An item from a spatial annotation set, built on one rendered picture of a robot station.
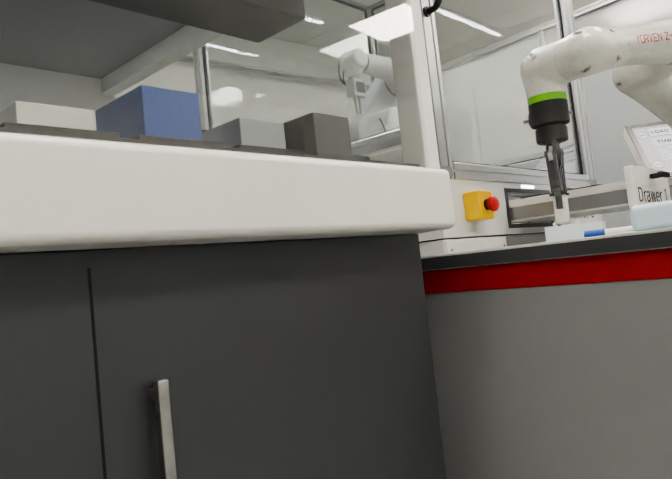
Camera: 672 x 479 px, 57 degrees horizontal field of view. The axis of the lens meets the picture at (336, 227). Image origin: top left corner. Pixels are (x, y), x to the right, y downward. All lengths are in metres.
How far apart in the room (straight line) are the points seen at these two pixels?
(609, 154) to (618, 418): 2.67
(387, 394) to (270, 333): 0.26
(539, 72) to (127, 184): 1.14
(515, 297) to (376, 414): 0.33
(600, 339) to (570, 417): 0.15
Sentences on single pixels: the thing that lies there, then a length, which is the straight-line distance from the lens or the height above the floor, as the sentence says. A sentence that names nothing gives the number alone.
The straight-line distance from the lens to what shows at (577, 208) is 1.72.
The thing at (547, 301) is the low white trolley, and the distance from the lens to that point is 1.13.
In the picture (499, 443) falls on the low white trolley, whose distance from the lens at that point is 1.23.
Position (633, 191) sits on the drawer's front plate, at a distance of 1.66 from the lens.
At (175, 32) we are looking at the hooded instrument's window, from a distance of 0.77.
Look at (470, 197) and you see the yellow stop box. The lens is 1.59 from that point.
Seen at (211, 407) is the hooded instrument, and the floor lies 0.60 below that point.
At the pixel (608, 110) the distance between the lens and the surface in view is 3.70.
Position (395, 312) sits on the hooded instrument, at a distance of 1.04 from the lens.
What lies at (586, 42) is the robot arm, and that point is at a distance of 1.53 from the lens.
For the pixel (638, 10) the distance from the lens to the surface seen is 3.74.
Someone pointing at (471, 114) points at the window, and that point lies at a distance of 1.75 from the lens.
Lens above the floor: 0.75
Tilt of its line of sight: 4 degrees up
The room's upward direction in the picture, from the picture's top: 6 degrees counter-clockwise
